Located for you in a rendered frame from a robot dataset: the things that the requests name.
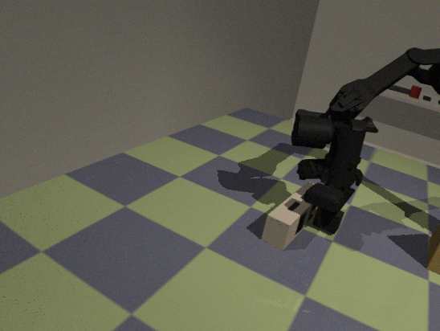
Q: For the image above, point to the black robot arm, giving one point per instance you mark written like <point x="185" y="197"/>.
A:
<point x="316" y="129"/>

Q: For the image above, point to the black two-prong charger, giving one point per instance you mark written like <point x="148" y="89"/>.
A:
<point x="333" y="226"/>

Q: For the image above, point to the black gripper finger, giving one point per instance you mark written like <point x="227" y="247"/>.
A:
<point x="348" y="193"/>
<point x="327" y="215"/>

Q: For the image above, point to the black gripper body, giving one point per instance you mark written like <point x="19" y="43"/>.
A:
<point x="342" y="173"/>

